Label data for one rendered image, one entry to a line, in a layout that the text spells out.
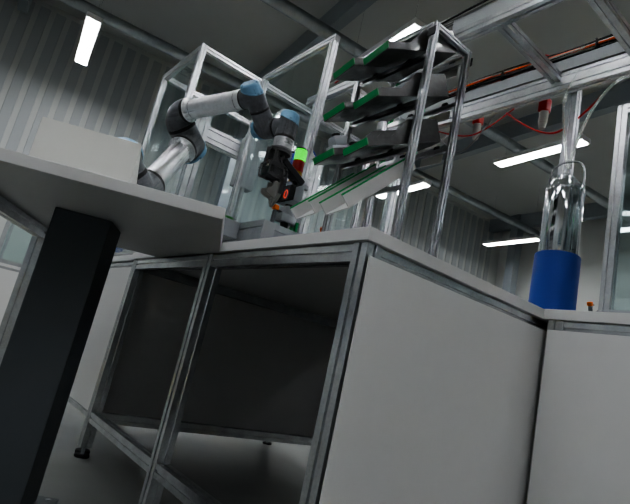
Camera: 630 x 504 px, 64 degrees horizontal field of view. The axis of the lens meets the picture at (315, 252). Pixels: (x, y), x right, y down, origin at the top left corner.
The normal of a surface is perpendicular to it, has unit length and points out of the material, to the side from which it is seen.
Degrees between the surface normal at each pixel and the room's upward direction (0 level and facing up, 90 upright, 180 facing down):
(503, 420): 90
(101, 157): 90
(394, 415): 90
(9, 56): 90
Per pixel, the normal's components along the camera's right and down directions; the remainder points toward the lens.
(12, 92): 0.52, -0.07
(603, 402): -0.76, -0.30
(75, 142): 0.21, -0.17
